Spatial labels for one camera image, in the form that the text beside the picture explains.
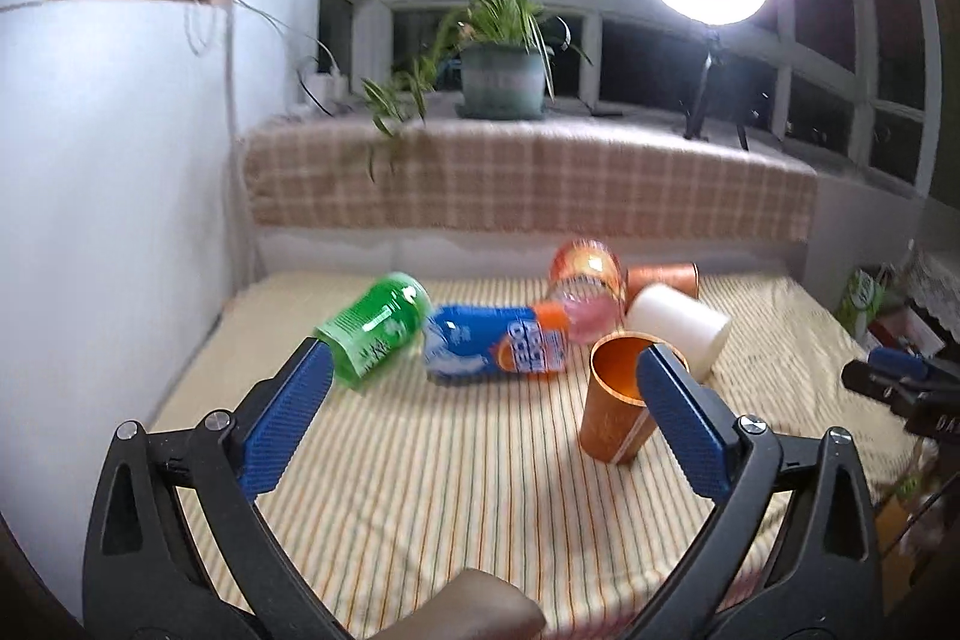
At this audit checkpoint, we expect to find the white cup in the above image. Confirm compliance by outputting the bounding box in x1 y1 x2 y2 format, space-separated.
624 282 733 383

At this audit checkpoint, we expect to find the white window frame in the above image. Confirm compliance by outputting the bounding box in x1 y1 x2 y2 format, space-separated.
321 0 935 195

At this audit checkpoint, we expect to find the white lace cloth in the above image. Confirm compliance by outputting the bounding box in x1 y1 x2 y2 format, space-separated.
898 244 960 341

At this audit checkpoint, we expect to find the green plant pot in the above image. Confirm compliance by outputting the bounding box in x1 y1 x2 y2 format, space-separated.
454 42 553 122

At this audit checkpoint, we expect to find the brown chair back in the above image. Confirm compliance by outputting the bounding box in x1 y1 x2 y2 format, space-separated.
370 569 549 640

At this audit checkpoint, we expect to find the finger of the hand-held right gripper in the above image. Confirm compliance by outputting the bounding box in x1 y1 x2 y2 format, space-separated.
841 346 960 412

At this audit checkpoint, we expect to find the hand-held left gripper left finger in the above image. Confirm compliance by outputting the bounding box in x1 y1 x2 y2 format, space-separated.
81 335 353 640

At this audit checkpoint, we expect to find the striped yellow mat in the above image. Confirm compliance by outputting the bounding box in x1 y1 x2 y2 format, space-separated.
146 269 895 638

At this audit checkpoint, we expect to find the spider plant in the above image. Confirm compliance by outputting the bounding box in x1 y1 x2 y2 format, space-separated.
360 0 595 185

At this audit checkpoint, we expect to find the green and white box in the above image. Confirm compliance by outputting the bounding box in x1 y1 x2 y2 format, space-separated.
838 265 899 339

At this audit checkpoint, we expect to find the black tripod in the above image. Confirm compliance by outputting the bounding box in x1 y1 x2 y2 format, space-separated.
681 25 752 152

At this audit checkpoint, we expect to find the shiny orange cup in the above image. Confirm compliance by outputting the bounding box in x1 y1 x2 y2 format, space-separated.
579 331 680 465

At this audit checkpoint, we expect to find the small orange cup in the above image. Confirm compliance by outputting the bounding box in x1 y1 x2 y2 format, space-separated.
625 263 701 305

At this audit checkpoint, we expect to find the checked cloth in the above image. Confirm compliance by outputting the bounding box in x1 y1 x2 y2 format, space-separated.
244 111 819 245

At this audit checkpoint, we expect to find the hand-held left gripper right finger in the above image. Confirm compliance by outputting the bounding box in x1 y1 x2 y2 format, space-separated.
622 342 883 640

